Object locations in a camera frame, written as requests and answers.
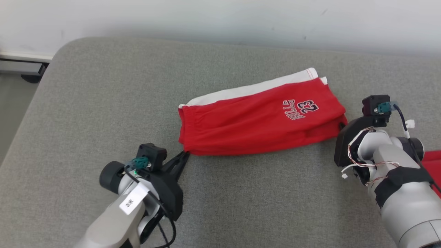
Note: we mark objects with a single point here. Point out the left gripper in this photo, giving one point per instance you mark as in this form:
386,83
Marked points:
168,193

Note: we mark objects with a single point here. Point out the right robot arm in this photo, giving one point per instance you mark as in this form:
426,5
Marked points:
406,193

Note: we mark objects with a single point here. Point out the grey fabric sofa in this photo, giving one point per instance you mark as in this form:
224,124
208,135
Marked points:
241,193

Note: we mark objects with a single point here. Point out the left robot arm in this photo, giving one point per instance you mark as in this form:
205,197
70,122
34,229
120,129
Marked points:
113,220

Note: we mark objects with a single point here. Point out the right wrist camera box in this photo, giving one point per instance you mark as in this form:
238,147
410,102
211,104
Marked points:
373,106

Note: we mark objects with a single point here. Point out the wall baseboard strip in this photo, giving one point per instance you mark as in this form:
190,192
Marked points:
20,62

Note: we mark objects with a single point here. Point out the red shorts with white stripe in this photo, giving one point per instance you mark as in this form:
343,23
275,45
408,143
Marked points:
258,124

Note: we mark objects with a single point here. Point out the white paper label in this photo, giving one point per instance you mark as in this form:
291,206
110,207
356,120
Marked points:
134,200

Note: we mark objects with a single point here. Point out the red Bulls 23 jersey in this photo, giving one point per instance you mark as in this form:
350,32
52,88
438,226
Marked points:
433,168

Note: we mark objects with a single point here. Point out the black floor object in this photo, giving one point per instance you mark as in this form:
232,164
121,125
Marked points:
31,78

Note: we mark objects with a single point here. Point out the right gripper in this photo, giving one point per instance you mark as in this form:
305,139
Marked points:
346,141

